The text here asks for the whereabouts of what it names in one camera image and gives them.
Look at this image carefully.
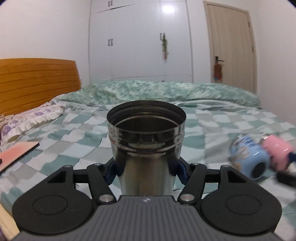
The stainless steel cup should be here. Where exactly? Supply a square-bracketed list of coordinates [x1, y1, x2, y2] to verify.
[106, 100, 186, 196]

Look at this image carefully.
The pink bottle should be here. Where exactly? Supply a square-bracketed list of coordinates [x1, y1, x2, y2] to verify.
[259, 135, 295, 172]

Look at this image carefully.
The blue cartoon bottle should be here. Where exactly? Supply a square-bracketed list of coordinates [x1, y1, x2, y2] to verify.
[229, 134, 270, 180]

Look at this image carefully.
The pink book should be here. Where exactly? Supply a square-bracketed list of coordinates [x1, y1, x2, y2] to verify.
[0, 142, 39, 173]

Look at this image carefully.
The purple floral pillow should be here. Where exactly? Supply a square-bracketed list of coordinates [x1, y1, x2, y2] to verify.
[1, 102, 65, 146]

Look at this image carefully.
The red hanging bag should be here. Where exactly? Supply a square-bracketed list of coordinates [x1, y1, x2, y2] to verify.
[214, 62, 223, 83]

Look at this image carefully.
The beige crumpled cloth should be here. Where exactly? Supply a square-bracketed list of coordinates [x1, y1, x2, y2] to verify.
[0, 114, 14, 131]

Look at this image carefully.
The orange wooden headboard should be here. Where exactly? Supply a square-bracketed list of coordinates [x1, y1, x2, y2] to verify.
[1, 58, 81, 115]

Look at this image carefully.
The hanging green plant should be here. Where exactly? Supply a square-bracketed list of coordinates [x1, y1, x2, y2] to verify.
[162, 33, 168, 60]

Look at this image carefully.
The white wardrobe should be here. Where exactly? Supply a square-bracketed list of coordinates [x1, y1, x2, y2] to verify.
[89, 1, 193, 83]

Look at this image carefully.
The beige wooden door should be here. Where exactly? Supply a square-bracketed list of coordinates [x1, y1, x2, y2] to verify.
[204, 1, 257, 93]

